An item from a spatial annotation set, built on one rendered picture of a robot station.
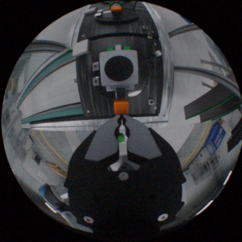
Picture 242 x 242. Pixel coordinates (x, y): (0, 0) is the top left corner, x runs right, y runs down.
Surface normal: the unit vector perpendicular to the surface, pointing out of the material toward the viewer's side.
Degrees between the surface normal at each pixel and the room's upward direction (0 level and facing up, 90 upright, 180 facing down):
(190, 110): 90
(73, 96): 0
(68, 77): 0
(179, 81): 0
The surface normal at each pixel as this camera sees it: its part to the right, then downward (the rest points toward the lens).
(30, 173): 0.98, -0.19
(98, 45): 0.03, 0.53
